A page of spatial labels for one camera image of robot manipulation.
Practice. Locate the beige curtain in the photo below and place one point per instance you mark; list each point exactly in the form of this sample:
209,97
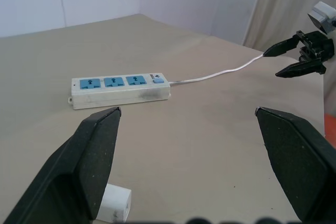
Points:
286,11

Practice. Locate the white power strip blue sockets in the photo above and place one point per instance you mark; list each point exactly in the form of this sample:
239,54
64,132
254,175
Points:
118,91

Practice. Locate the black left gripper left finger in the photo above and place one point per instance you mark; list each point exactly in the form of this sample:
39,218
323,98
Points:
65,171

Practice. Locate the white plug adapter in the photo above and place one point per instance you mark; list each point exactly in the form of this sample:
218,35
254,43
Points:
116,203

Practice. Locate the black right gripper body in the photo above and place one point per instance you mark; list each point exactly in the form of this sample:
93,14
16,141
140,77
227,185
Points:
319,47

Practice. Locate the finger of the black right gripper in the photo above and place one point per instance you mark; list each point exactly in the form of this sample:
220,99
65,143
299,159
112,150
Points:
299,68
282,47

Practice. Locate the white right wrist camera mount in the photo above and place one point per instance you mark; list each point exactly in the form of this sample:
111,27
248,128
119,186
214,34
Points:
322,16

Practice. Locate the orange object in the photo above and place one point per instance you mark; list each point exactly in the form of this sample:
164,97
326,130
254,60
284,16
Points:
330,129

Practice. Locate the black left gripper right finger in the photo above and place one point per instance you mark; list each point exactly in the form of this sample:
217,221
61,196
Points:
299,161

